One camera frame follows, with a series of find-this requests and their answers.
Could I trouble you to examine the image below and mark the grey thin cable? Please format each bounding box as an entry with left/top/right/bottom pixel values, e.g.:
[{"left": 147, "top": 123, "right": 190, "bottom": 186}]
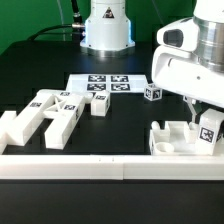
[{"left": 56, "top": 0, "right": 66, "bottom": 42}]

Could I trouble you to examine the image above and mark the white chair back part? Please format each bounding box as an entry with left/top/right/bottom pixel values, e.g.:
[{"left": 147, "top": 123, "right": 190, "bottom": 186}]
[{"left": 7, "top": 89, "right": 93, "bottom": 150}]

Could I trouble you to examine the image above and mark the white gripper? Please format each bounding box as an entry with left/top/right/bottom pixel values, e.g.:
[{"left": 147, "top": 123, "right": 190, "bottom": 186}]
[{"left": 151, "top": 17, "right": 224, "bottom": 123}]

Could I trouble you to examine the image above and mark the white chair side bar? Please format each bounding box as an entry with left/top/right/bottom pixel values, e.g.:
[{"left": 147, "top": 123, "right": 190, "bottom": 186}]
[{"left": 0, "top": 111, "right": 17, "bottom": 155}]

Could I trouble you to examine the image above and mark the white chair seat part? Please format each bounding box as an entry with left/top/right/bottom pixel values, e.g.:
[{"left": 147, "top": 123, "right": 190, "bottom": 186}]
[{"left": 149, "top": 121, "right": 199, "bottom": 156}]

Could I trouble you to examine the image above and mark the white base tag plate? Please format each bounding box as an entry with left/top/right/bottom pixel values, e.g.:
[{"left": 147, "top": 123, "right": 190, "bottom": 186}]
[{"left": 66, "top": 74, "right": 147, "bottom": 93}]

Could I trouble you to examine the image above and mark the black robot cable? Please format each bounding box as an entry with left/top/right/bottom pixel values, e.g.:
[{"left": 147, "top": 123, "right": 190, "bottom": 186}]
[{"left": 27, "top": 0, "right": 88, "bottom": 42}]

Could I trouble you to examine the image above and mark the white tagged cube near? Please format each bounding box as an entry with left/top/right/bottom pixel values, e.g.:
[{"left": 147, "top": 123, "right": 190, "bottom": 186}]
[{"left": 144, "top": 83, "right": 162, "bottom": 101}]

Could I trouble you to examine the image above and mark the white U-shaped fence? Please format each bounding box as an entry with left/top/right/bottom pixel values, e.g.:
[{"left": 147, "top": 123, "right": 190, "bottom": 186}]
[{"left": 0, "top": 140, "right": 224, "bottom": 180}]

